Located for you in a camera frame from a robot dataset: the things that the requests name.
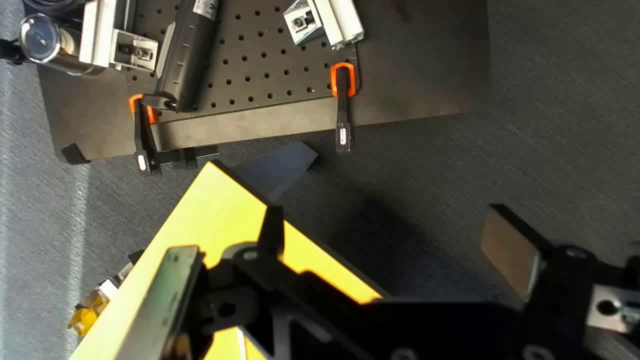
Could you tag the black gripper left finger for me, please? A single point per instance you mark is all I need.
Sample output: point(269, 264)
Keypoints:
point(167, 300)

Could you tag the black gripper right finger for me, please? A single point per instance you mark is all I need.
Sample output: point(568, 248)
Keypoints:
point(511, 250)

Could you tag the small yellow white fixture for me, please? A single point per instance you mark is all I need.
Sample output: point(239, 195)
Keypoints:
point(87, 313)

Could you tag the yellow wooden table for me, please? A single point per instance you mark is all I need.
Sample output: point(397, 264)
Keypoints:
point(213, 213)

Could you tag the orange black bar clamp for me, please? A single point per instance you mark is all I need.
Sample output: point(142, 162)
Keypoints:
point(342, 107)
point(142, 143)

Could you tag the black cylindrical tube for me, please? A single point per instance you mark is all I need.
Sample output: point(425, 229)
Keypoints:
point(190, 53)

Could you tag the black perforated breadboard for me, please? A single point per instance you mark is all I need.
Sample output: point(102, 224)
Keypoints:
point(267, 66)

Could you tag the shiny metal bottle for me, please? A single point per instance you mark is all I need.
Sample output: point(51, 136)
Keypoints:
point(41, 39)

